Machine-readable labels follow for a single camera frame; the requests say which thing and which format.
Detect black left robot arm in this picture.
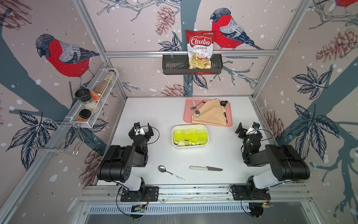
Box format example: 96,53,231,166
97,122,154,197

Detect white plastic storage box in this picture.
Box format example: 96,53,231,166
172,124,209,149

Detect white handled knife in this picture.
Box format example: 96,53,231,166
189,166,223,171

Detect steel spoon on table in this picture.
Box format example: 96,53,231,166
158,165,185,182

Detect black wall basket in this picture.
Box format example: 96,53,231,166
162,54,223,75

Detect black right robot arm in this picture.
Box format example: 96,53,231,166
235,122,310,193

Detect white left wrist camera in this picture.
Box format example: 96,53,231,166
133,122,145,135

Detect steel spoon on tray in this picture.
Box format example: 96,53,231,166
191,100,205,110
192,100,200,116

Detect yellow shuttlecock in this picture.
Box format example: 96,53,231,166
189,129,199,146
173,130,184,145
183,129,192,146
199,129,208,145

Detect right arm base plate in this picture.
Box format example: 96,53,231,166
229,184,271,201

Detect pink plastic tray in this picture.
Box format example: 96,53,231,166
183,98,233,127

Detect white wire wall shelf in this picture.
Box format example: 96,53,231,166
64,68,118,128

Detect beige folded cloth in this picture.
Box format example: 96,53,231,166
192,99,227,126

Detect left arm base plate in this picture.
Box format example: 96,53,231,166
118,186,159,202

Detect Chuba cassava chips bag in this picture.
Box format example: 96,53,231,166
186,30,214,69

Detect black lidded low jar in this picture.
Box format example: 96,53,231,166
76,109,92,122

